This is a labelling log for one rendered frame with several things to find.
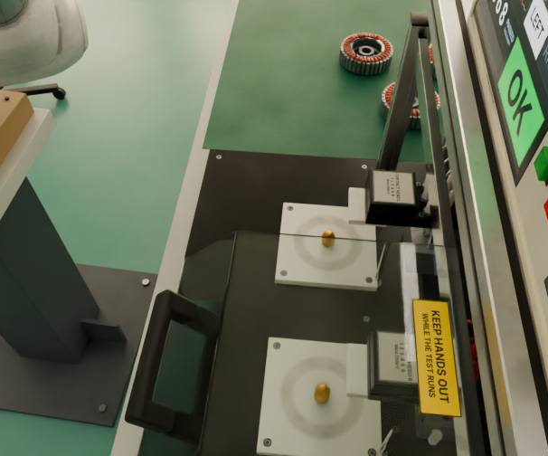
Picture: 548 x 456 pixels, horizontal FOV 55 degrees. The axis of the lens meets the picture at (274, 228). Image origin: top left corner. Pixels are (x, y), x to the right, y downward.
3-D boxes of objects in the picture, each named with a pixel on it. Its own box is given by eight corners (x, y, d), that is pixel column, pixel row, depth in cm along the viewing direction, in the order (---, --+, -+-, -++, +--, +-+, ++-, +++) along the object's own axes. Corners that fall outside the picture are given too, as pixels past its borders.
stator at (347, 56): (344, 79, 111) (346, 63, 108) (334, 47, 118) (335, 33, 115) (396, 74, 112) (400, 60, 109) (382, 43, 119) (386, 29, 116)
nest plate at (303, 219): (275, 284, 79) (275, 280, 78) (283, 206, 88) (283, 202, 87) (375, 292, 78) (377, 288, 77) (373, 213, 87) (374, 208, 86)
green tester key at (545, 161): (537, 181, 37) (548, 163, 36) (532, 163, 38) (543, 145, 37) (552, 182, 37) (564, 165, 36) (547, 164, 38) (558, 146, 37)
